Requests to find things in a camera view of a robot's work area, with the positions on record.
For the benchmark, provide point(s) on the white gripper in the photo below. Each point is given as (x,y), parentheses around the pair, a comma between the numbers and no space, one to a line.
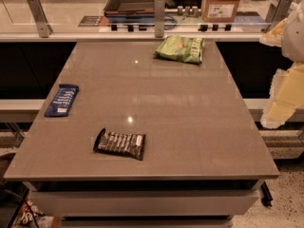
(294,37)

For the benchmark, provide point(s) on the green jalapeno chip bag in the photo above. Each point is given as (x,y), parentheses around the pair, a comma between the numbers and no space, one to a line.
(181,49)

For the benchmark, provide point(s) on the blue rxbar blueberry bar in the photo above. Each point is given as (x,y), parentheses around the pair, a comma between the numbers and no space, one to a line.
(62,101)

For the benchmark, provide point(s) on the snack bag under table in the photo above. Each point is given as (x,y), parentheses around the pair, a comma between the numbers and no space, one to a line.
(30,216)

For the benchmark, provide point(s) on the glass barrier panel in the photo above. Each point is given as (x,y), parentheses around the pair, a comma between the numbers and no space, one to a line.
(65,17)

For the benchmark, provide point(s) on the cardboard box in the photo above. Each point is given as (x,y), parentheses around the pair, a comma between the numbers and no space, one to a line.
(219,10)

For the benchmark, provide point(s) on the black caster wheel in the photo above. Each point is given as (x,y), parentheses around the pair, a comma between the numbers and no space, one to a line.
(266,195)

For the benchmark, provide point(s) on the orange-rimmed grey tray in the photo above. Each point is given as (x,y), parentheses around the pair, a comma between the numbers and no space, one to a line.
(120,7)

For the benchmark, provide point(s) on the black snack bar wrapper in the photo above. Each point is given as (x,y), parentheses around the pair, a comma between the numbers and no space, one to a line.
(119,144)

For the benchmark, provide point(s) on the right metal glass bracket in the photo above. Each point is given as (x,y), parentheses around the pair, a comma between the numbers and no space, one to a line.
(277,13)

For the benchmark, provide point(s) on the metal glass bracket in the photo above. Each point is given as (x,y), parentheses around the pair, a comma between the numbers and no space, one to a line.
(277,13)
(159,6)
(40,19)

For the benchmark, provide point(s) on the middle metal glass bracket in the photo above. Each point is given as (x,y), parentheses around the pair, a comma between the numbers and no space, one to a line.
(159,6)

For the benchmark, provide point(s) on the left metal glass bracket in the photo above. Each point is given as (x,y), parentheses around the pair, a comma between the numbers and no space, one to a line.
(40,19)

